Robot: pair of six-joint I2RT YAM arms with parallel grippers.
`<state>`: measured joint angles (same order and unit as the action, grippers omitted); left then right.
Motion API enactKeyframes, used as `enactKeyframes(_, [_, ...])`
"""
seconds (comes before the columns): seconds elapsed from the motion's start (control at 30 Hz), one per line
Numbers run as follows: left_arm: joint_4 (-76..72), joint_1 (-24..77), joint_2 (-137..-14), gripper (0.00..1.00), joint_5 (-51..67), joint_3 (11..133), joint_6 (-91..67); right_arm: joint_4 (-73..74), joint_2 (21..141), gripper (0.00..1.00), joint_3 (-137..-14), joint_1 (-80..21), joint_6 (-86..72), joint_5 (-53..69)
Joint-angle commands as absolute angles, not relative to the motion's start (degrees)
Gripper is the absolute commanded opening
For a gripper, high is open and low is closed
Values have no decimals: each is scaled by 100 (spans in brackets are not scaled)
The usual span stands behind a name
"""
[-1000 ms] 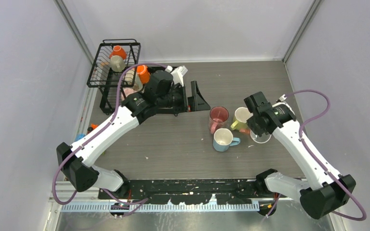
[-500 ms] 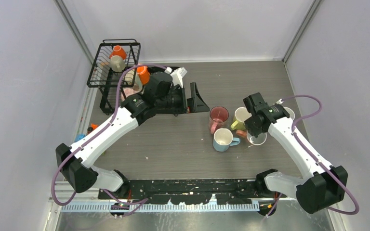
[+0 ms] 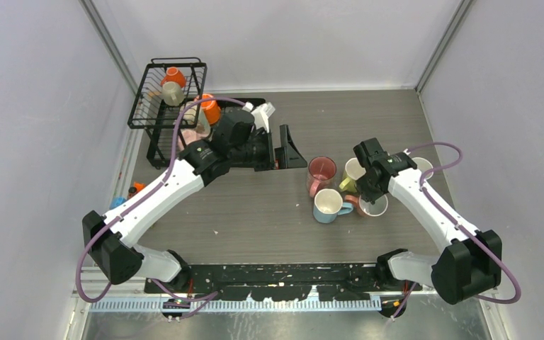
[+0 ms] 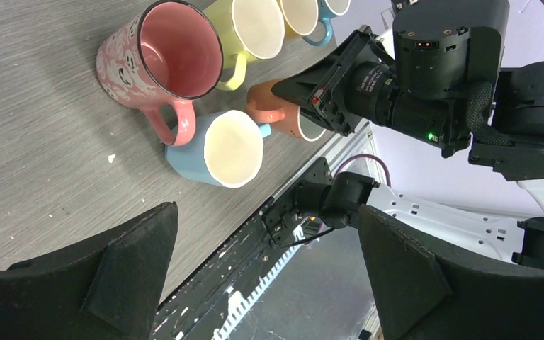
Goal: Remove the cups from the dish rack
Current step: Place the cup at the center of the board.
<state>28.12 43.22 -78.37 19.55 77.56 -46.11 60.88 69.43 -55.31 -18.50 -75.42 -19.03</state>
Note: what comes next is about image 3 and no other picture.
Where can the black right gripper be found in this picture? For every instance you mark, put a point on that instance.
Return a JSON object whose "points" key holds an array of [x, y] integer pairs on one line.
{"points": [[366, 193]]}

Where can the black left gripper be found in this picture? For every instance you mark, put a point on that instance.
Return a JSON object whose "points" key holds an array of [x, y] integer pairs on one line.
{"points": [[287, 156]]}

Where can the light green mug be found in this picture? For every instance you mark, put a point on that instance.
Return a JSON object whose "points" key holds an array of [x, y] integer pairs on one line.
{"points": [[352, 172]]}

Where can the small pink cup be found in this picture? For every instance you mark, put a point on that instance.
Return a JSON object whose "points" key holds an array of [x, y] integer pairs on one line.
{"points": [[368, 209]]}

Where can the large pink mug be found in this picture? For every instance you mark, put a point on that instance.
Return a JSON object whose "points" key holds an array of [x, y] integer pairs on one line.
{"points": [[320, 174]]}

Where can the light blue cup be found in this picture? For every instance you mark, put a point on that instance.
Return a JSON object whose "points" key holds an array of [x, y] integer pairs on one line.
{"points": [[329, 204]]}

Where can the blue floral mug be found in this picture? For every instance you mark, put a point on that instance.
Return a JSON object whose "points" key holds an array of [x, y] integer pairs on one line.
{"points": [[425, 167]]}

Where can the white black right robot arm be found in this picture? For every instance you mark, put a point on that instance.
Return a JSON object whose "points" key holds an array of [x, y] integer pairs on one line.
{"points": [[469, 260]]}

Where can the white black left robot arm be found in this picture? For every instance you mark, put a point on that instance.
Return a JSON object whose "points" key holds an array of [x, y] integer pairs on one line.
{"points": [[240, 140]]}

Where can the pink cup rack left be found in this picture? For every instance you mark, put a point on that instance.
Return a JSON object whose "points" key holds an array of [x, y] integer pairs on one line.
{"points": [[188, 136]]}

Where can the orange cup lower tier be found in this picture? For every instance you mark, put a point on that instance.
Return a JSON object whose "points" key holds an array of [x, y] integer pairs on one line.
{"points": [[212, 111]]}

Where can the orange cup tier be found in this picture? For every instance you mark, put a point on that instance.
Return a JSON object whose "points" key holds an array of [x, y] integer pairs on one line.
{"points": [[212, 111], [174, 74]]}

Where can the beige mug top tier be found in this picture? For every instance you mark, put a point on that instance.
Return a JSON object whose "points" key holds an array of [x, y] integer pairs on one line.
{"points": [[172, 93]]}

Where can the orange cup top tier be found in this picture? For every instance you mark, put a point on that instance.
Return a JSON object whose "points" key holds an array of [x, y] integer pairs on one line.
{"points": [[174, 74]]}

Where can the colourful toy block pile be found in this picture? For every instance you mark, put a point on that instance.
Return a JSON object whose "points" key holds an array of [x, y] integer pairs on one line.
{"points": [[134, 189]]}

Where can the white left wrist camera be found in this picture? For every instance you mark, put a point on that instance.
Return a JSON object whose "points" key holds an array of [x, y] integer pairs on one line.
{"points": [[261, 114]]}

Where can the black wire dish rack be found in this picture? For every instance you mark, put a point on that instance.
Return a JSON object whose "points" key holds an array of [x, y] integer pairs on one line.
{"points": [[152, 114]]}

